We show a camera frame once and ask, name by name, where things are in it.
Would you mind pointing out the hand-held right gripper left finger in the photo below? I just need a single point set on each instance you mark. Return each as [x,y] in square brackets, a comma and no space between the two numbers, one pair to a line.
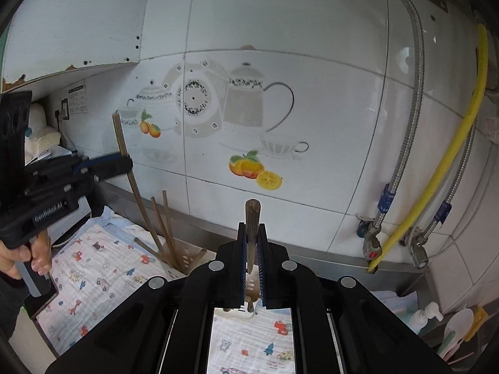
[242,249]

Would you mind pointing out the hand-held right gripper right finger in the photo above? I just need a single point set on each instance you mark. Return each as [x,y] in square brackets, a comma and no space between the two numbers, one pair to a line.
[262,265]

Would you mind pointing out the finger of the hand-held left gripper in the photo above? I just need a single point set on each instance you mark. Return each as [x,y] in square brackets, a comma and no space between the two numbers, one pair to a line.
[115,174]
[109,161]

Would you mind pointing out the brown wooden chopstick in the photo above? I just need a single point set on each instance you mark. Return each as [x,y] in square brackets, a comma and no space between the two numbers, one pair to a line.
[150,248]
[165,234]
[198,258]
[121,136]
[169,222]
[252,218]

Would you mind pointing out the white house-shaped utensil holder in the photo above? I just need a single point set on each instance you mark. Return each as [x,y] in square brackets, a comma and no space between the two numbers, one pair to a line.
[191,253]

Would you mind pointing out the person's left forearm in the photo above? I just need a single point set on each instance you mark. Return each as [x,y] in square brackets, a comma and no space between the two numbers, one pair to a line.
[9,307]

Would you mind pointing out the person's left hand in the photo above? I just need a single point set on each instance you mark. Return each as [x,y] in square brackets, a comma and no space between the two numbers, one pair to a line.
[11,259]

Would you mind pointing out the white appliance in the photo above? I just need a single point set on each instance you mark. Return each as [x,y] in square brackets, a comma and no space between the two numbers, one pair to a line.
[78,218]

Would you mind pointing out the light blue towel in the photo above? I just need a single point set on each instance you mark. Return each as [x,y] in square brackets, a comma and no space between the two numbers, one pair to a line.
[121,228]

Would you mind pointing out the white rounded container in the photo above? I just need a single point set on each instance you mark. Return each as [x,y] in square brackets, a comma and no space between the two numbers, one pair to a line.
[41,124]

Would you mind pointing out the printed animal blanket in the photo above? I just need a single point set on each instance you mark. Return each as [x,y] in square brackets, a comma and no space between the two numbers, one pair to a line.
[97,272]

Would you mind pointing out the metal valve with red mark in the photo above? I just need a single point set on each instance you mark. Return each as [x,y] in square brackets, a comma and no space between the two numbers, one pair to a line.
[370,241]

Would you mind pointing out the teal pump soap bottle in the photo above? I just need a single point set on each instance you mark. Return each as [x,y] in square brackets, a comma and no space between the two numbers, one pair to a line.
[419,319]

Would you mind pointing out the white plastic spoon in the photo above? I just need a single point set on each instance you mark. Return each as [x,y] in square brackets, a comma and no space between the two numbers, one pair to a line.
[459,321]

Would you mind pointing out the black utensil cup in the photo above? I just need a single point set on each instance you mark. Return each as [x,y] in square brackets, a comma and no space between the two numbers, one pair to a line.
[460,362]

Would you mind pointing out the yellow plastic utensil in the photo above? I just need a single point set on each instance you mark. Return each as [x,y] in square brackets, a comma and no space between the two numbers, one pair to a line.
[477,319]

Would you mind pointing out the white wall label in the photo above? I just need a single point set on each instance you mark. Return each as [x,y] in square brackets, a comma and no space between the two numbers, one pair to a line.
[77,99]

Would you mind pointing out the green wall cabinet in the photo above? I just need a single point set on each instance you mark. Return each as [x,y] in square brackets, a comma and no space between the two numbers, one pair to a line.
[78,15]

